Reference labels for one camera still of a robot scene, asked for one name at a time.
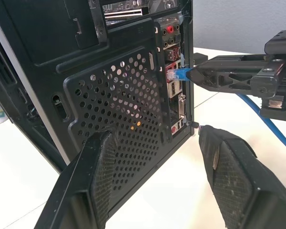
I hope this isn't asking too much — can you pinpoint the small black box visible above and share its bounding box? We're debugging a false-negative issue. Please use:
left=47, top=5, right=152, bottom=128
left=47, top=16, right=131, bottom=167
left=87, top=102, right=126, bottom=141
left=193, top=52, right=209, bottom=66

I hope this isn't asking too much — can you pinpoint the black computer tower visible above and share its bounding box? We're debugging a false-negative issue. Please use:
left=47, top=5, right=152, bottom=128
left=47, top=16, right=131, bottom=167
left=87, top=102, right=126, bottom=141
left=0, top=0, right=200, bottom=221

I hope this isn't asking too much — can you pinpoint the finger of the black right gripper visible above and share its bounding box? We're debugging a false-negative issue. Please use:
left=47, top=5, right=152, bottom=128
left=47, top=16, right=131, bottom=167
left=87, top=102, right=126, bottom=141
left=185, top=59, right=267, bottom=96
left=206, top=54, right=269, bottom=62

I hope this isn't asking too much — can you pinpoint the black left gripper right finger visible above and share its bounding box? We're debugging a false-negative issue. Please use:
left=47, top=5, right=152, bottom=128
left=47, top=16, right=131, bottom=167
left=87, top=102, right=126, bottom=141
left=198, top=125, right=286, bottom=229

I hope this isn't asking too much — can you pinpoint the blue ethernet cable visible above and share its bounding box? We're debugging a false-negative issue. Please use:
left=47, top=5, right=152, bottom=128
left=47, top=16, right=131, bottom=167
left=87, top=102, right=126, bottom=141
left=166, top=67, right=286, bottom=155

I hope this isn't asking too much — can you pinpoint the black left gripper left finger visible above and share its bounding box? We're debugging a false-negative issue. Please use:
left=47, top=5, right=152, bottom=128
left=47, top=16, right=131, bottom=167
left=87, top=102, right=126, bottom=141
left=34, top=129, right=118, bottom=229

